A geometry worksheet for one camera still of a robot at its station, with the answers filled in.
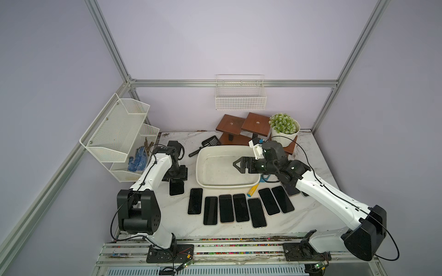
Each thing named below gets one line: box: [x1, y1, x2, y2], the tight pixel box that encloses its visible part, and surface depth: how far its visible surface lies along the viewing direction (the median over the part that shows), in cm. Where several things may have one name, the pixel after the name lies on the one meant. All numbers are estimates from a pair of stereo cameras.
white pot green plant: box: [268, 112, 301, 148], surface depth 84 cm
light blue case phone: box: [246, 197, 268, 229], surface depth 86 cm
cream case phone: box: [186, 187, 204, 216], surface depth 92 cm
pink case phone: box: [232, 193, 251, 223], surface depth 88 cm
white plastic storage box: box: [195, 145, 262, 189], surface depth 101 cm
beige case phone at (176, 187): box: [168, 178, 186, 197], surface depth 81 cm
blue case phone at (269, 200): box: [257, 187, 281, 217], surface depth 90 cm
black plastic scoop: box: [188, 135, 222, 157], surface depth 117 cm
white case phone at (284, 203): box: [271, 185, 296, 214], surface depth 88 cm
